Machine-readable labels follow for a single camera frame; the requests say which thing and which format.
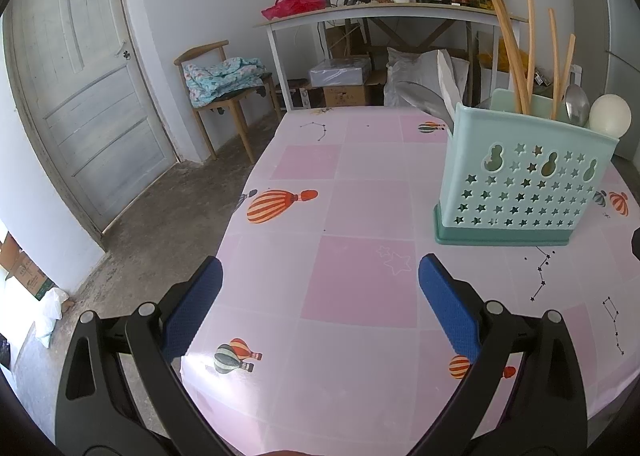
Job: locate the light blue patterned cloth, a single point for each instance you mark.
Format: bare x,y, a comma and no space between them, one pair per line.
220,78

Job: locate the white plastic bag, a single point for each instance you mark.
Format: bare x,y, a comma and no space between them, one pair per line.
50,316

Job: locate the white sack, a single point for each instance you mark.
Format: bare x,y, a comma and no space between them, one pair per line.
410,68

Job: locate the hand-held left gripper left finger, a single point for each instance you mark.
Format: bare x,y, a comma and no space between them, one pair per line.
192,308

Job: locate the small cardboard box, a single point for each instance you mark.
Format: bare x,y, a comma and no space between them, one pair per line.
345,96

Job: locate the wooden chair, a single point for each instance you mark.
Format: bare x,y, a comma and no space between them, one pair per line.
200,52

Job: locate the red plastic bag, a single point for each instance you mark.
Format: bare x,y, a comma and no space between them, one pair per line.
295,3

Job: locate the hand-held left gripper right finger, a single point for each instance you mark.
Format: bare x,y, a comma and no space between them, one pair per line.
452,308

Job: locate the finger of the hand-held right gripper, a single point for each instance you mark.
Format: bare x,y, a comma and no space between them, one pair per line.
636,243

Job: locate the white ceramic spoon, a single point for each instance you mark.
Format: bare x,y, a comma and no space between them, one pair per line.
447,81
610,116

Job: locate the white plastic jug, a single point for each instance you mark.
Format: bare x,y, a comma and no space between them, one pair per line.
576,73

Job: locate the white-legged side table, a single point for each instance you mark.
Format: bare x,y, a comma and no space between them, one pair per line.
390,11

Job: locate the brown cardboard box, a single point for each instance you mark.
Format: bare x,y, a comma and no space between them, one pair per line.
345,38

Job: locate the pink balloon print tablecloth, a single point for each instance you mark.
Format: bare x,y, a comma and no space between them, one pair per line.
350,216

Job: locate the metal spoon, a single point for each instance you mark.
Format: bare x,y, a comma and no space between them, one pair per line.
422,98
577,103

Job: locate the bundle of wooden chopsticks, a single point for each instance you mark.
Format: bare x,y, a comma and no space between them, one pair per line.
510,48

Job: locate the white panel door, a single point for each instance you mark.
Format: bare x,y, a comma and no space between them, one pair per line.
85,86

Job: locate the printed cardboard box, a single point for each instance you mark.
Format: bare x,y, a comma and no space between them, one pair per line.
25,271

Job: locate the plastic wrapped white box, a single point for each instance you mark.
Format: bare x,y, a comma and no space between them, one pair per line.
340,71

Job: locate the mint green utensil holder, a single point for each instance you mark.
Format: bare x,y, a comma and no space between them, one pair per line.
520,196

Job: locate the grey refrigerator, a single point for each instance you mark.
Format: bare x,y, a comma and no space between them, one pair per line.
620,36

